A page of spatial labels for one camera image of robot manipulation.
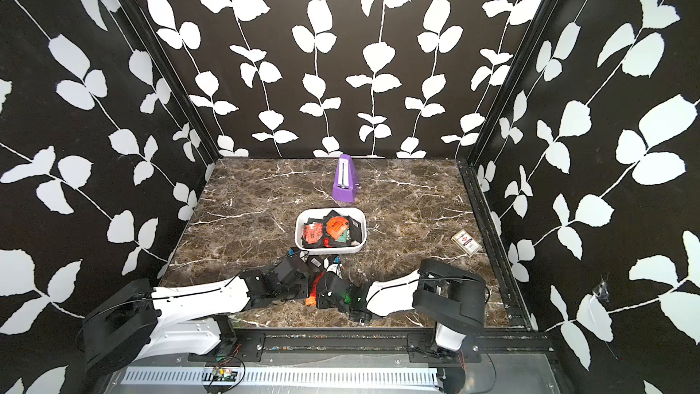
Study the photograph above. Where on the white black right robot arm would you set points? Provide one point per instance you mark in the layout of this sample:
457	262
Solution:
453	298

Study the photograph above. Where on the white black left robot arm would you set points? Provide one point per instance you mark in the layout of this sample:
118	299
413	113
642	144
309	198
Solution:
142	320

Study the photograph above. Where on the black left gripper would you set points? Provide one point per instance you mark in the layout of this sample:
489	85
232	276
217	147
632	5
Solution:
305	287

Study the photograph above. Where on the white plastic storage box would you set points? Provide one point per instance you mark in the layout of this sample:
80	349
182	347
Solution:
357	227

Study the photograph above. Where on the red round label tea bag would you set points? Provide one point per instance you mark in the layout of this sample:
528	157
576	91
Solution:
313	234

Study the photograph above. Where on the small circuit board with wires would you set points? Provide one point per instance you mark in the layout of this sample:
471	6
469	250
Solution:
223	376

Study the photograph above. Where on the purple metronome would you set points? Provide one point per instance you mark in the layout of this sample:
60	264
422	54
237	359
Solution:
345	185

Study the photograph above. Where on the black front mounting rail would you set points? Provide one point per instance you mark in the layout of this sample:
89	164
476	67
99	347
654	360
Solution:
256	344

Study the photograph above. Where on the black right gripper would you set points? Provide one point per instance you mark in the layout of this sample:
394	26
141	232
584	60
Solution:
322	302

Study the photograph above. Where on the white perforated vent strip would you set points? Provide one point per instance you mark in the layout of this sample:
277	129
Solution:
344	378

